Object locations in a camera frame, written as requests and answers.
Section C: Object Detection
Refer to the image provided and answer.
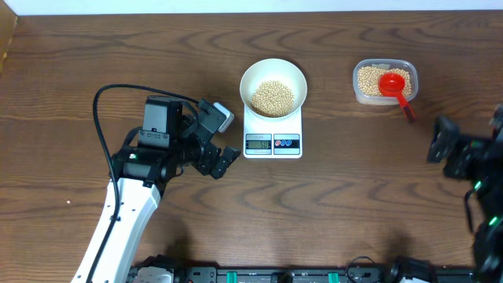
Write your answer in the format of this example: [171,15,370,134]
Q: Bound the soybeans in container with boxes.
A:
[357,66,412,97]

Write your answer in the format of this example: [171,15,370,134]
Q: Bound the red plastic measuring scoop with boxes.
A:
[378,73,416,123]

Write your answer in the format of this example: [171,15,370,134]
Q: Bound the cardboard box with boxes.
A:
[0,0,18,70]

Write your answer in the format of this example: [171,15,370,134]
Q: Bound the soybeans in bowl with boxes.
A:
[251,80,295,118]

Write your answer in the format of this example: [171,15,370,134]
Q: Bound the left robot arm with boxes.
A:
[72,96,240,282]

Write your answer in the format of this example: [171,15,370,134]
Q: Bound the clear plastic container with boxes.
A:
[352,59,419,106]

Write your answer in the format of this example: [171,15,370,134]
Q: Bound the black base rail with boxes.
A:
[125,255,477,283]

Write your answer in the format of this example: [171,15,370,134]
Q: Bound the white digital kitchen scale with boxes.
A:
[243,106,303,159]

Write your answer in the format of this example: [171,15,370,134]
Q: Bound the left black cable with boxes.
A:
[84,83,201,283]

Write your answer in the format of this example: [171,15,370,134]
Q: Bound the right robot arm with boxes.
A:
[427,105,502,282]

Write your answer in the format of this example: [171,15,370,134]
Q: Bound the white ceramic bowl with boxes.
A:
[240,58,308,117]

